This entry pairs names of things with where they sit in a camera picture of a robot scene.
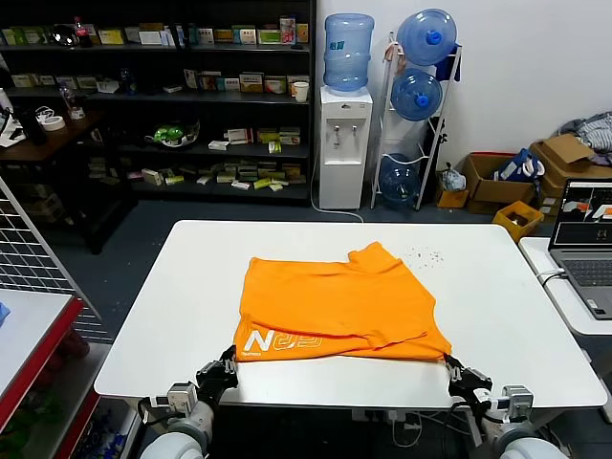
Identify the white power strip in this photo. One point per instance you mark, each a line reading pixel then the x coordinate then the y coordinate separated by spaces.
pixel 378 415

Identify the light blue cloth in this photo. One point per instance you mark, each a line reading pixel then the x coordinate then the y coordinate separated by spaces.
pixel 4 313

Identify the labelled blue water jug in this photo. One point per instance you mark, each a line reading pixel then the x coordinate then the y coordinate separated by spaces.
pixel 349 52

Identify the cola bottle with red label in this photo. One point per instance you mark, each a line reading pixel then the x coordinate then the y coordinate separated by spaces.
pixel 82 34

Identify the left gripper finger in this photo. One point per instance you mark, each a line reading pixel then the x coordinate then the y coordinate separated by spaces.
pixel 226 355
pixel 232 366

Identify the shiny metal bowl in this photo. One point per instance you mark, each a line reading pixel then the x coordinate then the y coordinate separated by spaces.
pixel 64 34

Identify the orange t-shirt with white logo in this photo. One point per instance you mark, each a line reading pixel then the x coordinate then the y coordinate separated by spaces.
pixel 334 301

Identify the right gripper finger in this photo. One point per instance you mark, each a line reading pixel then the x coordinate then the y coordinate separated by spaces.
pixel 457 370
pixel 449 364

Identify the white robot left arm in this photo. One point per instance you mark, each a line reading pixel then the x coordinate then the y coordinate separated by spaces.
pixel 181 437

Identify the red-edged white cart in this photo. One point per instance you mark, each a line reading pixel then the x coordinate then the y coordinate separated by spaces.
pixel 28 334

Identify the white metal jug rack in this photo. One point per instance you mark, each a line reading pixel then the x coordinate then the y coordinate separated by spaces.
pixel 435 143

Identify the clear bottle with pink label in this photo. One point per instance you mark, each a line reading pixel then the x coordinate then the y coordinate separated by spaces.
pixel 68 98

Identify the pink and blue box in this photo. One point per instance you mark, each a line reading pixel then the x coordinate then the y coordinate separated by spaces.
pixel 287 31

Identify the open brown cardboard box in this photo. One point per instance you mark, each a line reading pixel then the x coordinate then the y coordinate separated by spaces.
pixel 498 191

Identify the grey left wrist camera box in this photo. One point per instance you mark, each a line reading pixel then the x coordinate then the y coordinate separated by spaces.
pixel 179 396

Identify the brown wooden desk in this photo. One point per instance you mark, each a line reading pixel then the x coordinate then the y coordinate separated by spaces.
pixel 52 138

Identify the black shelf unit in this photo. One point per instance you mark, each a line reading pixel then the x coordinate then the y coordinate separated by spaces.
pixel 143 100

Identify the flat white medicine box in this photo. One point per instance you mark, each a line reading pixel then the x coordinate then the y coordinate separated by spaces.
pixel 219 145

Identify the white side table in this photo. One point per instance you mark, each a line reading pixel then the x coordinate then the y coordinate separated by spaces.
pixel 540 258

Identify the grey open laptop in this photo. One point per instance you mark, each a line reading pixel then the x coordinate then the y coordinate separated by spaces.
pixel 585 268

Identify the white paper cup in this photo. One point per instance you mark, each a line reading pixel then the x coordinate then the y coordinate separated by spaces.
pixel 300 92

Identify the dark blue bottle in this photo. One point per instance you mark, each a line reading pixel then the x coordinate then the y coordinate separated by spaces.
pixel 127 81

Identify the crumpled clear plastic bag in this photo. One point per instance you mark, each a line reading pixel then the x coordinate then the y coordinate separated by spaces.
pixel 452 179

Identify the yellow and white medicine box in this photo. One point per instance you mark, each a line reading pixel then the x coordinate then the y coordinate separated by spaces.
pixel 252 82

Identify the white wide medicine box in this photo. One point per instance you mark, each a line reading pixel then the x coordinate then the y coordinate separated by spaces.
pixel 150 38

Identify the green and white bag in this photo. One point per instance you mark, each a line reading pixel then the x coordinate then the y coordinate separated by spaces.
pixel 170 134

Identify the dark blue hanging cloth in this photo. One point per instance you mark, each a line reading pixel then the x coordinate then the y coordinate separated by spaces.
pixel 452 67

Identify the cardboard box with raised flap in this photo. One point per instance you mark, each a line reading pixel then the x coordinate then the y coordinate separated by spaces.
pixel 565 153

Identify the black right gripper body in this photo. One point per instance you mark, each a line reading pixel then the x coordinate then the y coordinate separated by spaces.
pixel 471 382

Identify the white water dispenser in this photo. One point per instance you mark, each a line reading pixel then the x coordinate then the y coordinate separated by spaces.
pixel 343 158

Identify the black cylinder flask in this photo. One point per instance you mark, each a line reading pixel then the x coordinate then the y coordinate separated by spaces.
pixel 32 126

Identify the white tape roll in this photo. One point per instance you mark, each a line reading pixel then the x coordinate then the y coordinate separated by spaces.
pixel 52 124

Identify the yellow plastic bin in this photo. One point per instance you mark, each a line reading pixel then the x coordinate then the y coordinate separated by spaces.
pixel 519 222

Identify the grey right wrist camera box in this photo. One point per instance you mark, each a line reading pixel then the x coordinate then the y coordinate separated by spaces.
pixel 516 401

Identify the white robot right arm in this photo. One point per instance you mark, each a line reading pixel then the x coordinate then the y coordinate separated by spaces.
pixel 521 440

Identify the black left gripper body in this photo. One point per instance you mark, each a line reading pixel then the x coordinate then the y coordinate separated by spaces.
pixel 215 380

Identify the orange upright box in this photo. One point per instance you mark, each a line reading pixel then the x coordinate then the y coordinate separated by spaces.
pixel 302 33

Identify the pile of grey clothes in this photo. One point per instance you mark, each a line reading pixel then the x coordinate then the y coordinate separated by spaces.
pixel 594 131

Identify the yellow flat medicine box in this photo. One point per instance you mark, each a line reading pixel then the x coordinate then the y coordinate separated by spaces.
pixel 111 37

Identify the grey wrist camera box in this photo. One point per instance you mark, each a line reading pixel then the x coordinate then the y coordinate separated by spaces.
pixel 179 396
pixel 516 401

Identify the small yellow cardboard box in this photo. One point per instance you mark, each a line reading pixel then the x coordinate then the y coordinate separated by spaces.
pixel 452 200

